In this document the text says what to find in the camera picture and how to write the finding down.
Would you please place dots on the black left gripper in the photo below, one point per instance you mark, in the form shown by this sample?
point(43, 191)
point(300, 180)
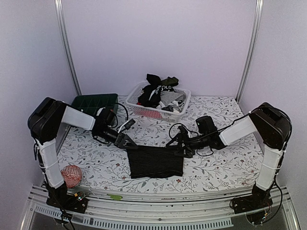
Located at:
point(123, 141)

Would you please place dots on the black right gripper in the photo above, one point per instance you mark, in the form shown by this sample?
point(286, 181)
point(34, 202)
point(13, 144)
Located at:
point(190, 152)

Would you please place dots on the black pinstriped underwear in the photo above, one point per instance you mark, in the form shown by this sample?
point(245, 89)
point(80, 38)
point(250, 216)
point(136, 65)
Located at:
point(155, 162)

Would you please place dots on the grey underwear in basket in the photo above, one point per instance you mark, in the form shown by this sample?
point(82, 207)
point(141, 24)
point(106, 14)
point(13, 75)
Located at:
point(172, 101)

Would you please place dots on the black underwear in basket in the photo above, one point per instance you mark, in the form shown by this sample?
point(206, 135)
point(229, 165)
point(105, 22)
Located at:
point(151, 94)

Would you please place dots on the floral patterned table mat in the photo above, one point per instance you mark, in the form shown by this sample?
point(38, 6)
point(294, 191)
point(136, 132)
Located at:
point(107, 167)

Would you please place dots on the green tape scrap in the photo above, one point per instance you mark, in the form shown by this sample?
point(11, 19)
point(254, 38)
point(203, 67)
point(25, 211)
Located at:
point(115, 197)

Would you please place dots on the green compartment tray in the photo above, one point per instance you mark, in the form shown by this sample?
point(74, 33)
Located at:
point(90, 104)

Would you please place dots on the red patterned bowl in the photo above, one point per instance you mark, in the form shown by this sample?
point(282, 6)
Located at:
point(72, 175)

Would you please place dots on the left robot arm white sleeves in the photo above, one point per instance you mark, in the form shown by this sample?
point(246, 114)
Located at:
point(44, 124)

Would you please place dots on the robot arm white sleeves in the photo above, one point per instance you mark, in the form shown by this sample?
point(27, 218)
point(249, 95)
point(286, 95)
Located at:
point(44, 124)
point(273, 127)

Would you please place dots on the right robot arm white sleeves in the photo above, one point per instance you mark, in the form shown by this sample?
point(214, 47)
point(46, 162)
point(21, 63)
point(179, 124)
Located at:
point(273, 127)

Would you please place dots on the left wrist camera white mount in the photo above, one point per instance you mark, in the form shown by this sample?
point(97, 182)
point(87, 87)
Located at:
point(127, 125)

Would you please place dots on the aluminium front table rail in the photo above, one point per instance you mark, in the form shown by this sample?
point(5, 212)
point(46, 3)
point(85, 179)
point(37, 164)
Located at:
point(190, 211)

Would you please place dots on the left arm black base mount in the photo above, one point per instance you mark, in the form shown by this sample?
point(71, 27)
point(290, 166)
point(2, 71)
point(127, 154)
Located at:
point(58, 197)

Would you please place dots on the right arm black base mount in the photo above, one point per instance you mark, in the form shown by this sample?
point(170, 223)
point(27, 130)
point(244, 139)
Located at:
point(256, 200)

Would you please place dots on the left aluminium frame post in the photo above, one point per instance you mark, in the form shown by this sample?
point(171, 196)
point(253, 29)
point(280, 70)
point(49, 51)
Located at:
point(66, 45)

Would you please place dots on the aluminium frame post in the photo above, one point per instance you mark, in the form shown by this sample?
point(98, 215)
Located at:
point(251, 49)
point(66, 45)

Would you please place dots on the right aluminium frame post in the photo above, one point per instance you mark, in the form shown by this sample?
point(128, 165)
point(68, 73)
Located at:
point(251, 49)

